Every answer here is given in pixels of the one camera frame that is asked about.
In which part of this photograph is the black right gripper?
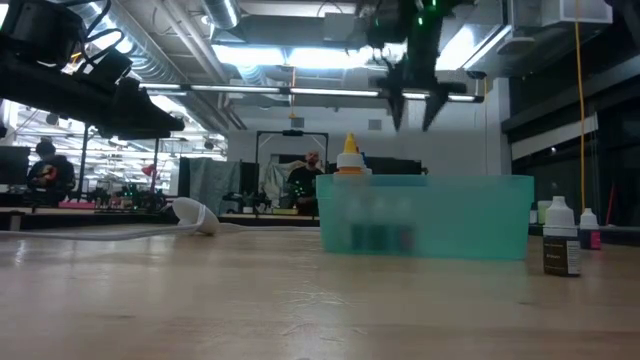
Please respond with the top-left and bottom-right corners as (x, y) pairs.
(378, 0), (469, 132)

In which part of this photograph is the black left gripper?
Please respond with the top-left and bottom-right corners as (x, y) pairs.
(27, 57), (185, 141)

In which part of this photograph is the large yellow-orange food coloring bottle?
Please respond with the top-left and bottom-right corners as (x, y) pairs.
(334, 132), (367, 176)

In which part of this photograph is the small red-brown dropper bottle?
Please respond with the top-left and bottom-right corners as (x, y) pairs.
(397, 197), (417, 252)

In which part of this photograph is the small brown dropper bottle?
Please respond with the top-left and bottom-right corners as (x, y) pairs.
(542, 195), (583, 278)

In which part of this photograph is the small pink dropper bottle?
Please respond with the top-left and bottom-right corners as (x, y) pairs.
(578, 207), (602, 251)

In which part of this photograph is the black cabinet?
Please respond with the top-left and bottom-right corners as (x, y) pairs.
(372, 156), (425, 176)

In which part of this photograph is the grey cloth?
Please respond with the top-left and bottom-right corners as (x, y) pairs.
(188, 157), (242, 214)

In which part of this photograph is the dark background table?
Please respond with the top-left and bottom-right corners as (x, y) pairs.
(0, 206), (321, 231)

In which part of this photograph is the long ceiling light bar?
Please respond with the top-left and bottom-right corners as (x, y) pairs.
(139, 82), (485, 104)

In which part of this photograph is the person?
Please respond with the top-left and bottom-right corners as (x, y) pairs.
(286, 150), (326, 216)
(27, 139), (76, 206)

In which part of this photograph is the translucent green plastic bin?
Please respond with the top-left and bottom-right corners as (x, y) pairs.
(315, 173), (535, 262)

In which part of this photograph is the round white ceiling fixture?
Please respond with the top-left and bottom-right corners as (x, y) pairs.
(495, 34), (536, 56)

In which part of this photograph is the black monitor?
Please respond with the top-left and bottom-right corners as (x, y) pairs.
(0, 145), (31, 187)

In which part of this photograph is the white ceiling box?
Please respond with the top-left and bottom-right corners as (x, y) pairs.
(542, 0), (614, 26)

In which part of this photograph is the red stick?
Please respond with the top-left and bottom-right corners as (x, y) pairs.
(605, 182), (617, 226)

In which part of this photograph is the black rig frame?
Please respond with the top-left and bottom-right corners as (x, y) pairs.
(255, 129), (330, 216)
(77, 124), (162, 201)

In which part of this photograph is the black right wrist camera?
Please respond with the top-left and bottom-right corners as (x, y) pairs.
(367, 0), (409, 49)

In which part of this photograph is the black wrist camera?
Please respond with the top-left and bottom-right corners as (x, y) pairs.
(367, 0), (409, 49)
(0, 0), (89, 69)

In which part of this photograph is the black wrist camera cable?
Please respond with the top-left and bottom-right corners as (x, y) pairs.
(64, 0), (126, 66)

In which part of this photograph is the smooth round air duct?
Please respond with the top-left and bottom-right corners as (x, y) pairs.
(199, 0), (241, 30)

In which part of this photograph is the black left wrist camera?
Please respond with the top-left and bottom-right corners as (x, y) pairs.
(0, 0), (89, 69)

